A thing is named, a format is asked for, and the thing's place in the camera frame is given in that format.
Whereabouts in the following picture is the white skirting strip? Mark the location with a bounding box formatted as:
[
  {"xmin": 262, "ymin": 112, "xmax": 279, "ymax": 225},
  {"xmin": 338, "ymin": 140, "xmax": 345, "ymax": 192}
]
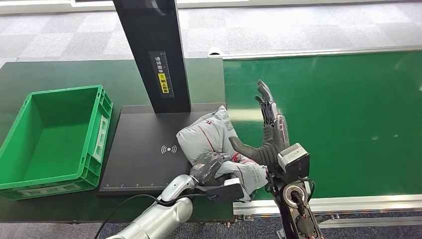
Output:
[{"xmin": 0, "ymin": 0, "xmax": 370, "ymax": 14}]

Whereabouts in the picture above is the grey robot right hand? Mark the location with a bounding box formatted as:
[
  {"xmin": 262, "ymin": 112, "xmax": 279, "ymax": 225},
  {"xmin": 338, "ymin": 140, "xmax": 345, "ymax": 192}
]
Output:
[{"xmin": 228, "ymin": 80, "xmax": 291, "ymax": 166}]

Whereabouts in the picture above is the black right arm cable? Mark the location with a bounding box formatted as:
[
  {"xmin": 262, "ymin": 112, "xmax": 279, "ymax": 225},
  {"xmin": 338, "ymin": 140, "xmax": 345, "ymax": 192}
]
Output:
[{"xmin": 298, "ymin": 178, "xmax": 317, "ymax": 203}]

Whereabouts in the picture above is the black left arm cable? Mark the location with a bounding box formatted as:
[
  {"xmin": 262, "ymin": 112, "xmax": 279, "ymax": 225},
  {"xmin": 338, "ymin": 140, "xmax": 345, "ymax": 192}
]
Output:
[{"xmin": 94, "ymin": 193, "xmax": 211, "ymax": 239}]

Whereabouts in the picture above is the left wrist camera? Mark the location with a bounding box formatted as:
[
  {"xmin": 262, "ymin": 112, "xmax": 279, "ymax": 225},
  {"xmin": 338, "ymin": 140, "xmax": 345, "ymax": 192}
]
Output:
[{"xmin": 197, "ymin": 178, "xmax": 245, "ymax": 203}]

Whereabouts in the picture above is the green plastic crate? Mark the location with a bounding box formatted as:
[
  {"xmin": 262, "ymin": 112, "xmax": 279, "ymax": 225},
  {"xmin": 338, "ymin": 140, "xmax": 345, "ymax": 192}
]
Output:
[{"xmin": 0, "ymin": 85, "xmax": 114, "ymax": 201}]

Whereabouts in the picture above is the black yellow label sticker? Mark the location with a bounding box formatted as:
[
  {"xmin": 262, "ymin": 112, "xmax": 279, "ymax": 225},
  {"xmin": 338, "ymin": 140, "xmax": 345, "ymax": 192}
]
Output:
[{"xmin": 148, "ymin": 51, "xmax": 175, "ymax": 99}]

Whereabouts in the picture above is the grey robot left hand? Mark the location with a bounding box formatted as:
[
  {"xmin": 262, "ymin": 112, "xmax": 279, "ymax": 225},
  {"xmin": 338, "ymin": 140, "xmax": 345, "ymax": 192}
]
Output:
[{"xmin": 190, "ymin": 152, "xmax": 232, "ymax": 185}]

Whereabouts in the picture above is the dark green table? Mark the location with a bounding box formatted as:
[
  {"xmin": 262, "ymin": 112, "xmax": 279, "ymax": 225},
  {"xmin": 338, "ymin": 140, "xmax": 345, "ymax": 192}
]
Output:
[{"xmin": 0, "ymin": 58, "xmax": 235, "ymax": 224}]

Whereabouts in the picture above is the grey plastic mailer package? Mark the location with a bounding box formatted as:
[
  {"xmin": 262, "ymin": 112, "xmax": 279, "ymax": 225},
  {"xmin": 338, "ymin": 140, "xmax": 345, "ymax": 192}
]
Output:
[{"xmin": 176, "ymin": 105, "xmax": 269, "ymax": 203}]

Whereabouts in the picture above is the black scanning machine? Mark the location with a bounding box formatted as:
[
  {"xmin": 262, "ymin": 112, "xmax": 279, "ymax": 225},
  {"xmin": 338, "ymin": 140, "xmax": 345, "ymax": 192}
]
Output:
[{"xmin": 97, "ymin": 0, "xmax": 231, "ymax": 197}]

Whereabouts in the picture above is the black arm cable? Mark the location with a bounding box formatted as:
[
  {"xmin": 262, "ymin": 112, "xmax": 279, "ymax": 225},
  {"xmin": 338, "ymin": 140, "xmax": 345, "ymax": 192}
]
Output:
[
  {"xmin": 94, "ymin": 193, "xmax": 211, "ymax": 239},
  {"xmin": 298, "ymin": 178, "xmax": 317, "ymax": 203}
]

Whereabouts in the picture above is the green conveyor belt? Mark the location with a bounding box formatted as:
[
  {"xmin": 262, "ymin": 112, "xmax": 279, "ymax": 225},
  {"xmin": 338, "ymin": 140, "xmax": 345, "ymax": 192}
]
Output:
[{"xmin": 223, "ymin": 50, "xmax": 422, "ymax": 201}]

